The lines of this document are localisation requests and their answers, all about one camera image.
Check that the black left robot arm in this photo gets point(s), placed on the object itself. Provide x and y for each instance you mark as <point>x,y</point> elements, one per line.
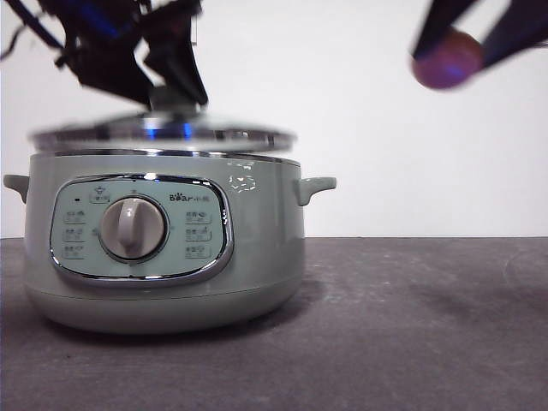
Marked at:
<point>98,23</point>

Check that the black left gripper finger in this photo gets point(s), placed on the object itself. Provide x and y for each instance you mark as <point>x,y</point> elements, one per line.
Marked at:
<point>107,73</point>
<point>180,68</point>

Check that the brown egg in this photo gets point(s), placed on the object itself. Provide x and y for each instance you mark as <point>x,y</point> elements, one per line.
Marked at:
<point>445,66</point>

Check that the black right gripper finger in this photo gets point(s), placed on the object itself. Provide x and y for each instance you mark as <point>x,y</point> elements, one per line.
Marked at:
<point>518,34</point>
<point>445,21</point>

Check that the glass lid with green knob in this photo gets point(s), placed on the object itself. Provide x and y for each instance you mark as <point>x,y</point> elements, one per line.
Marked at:
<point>171,130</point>

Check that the pale green electric cooking pot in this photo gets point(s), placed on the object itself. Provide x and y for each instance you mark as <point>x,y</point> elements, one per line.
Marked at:
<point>265,240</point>

